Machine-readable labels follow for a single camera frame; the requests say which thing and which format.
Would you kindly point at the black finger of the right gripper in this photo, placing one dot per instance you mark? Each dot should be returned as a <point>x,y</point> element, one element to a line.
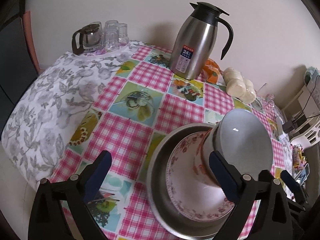
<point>294,187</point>

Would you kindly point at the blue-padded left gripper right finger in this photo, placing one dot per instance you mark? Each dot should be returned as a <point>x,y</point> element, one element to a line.
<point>233,184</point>

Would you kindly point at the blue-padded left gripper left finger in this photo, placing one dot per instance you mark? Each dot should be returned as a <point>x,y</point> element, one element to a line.
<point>88,182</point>

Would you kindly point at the pink floral ceramic plate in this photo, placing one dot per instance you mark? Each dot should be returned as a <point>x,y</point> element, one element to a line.
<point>192,192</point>

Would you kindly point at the white bowl red floral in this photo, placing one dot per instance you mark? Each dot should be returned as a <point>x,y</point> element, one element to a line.
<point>207,159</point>

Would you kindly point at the light blue bowl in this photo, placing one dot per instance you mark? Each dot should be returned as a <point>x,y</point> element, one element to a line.
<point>243,141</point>

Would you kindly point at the large stainless steel plate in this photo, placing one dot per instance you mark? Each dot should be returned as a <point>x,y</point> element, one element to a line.
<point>163,209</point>

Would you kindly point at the smartphone on stand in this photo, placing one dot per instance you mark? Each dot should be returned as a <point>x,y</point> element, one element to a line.
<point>302,175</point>

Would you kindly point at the colourful candy pack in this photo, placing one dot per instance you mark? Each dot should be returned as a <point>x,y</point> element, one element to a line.
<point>297,158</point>

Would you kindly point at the black power adapter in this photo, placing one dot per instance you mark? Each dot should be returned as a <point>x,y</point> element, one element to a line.
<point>289,126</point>

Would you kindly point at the glass ashtray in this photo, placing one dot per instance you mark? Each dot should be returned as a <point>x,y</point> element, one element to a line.
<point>257,104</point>

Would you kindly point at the grey floral cloth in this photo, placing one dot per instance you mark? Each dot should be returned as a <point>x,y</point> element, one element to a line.
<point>42,123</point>

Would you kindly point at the white plastic basket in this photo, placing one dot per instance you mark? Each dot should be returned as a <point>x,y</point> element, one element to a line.
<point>304,109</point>

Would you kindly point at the clear glass mug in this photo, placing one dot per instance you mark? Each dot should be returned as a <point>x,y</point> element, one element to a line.
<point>266,96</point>

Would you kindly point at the wrapped white steamed buns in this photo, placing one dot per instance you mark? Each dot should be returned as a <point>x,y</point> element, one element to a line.
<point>239,87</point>

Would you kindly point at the pink checkered tablecloth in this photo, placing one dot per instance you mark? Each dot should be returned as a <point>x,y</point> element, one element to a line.
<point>142,103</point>

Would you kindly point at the orange snack packet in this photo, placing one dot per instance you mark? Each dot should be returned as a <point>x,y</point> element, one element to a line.
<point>211,71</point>

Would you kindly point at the stainless steel thermos jug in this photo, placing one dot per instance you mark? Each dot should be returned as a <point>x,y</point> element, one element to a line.
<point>196,39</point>

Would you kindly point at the upturned clear glass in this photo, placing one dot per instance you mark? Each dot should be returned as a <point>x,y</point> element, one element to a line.
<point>111,39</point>
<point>111,24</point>
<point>122,34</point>

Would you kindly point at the glass teapot black handle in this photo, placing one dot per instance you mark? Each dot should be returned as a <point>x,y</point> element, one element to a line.
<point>87,39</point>

